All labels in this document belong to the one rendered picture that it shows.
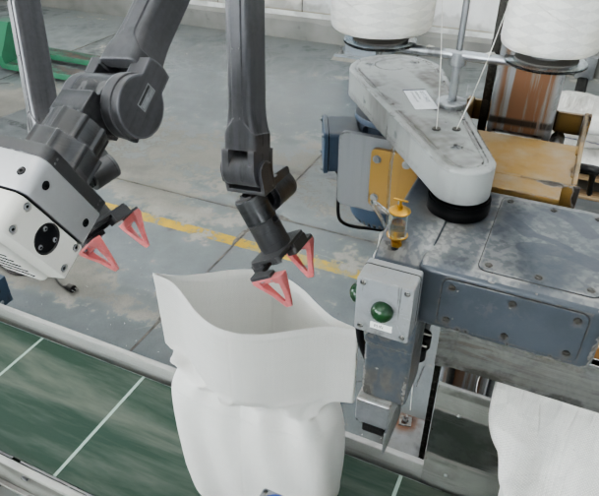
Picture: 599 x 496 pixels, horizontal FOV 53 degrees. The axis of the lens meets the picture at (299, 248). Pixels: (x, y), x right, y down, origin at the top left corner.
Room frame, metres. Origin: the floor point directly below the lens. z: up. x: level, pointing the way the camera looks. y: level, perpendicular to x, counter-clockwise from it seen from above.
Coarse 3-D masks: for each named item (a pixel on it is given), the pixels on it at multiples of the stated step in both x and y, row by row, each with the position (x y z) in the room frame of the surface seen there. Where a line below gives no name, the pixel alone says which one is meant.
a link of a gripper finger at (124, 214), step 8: (120, 208) 1.04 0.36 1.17; (128, 208) 1.05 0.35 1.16; (136, 208) 1.07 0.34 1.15; (112, 216) 1.02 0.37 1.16; (120, 216) 1.03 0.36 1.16; (128, 216) 1.06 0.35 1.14; (136, 216) 1.05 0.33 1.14; (112, 224) 1.01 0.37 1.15; (120, 224) 1.07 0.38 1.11; (128, 224) 1.06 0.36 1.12; (128, 232) 1.06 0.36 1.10; (136, 232) 1.06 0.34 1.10; (144, 232) 1.04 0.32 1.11; (136, 240) 1.05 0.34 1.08; (144, 240) 1.04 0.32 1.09
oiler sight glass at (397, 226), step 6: (390, 216) 0.67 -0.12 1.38; (408, 216) 0.66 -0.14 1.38; (390, 222) 0.66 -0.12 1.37; (396, 222) 0.66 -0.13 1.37; (402, 222) 0.66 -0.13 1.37; (390, 228) 0.66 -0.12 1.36; (396, 228) 0.66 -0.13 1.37; (402, 228) 0.66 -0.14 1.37; (390, 234) 0.66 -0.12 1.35; (396, 234) 0.66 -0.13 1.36; (402, 234) 0.66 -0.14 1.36
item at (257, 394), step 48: (192, 288) 0.99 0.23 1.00; (240, 288) 1.01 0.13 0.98; (192, 336) 0.91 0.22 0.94; (240, 336) 0.81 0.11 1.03; (288, 336) 0.82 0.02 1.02; (336, 336) 0.83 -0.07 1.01; (192, 384) 0.90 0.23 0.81; (240, 384) 0.82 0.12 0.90; (288, 384) 0.82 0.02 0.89; (336, 384) 0.83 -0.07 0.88; (192, 432) 0.89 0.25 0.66; (240, 432) 0.84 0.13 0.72; (288, 432) 0.80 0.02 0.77; (336, 432) 0.83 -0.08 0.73; (240, 480) 0.83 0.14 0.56; (288, 480) 0.79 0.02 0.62; (336, 480) 0.85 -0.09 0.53
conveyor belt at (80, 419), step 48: (0, 336) 1.51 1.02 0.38; (0, 384) 1.29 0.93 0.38; (48, 384) 1.29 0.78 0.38; (96, 384) 1.29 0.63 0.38; (144, 384) 1.29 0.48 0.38; (0, 432) 1.11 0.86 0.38; (48, 432) 1.11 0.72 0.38; (96, 432) 1.11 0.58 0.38; (144, 432) 1.11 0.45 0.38; (96, 480) 0.95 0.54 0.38; (144, 480) 0.95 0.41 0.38; (192, 480) 0.95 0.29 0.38; (384, 480) 0.95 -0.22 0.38
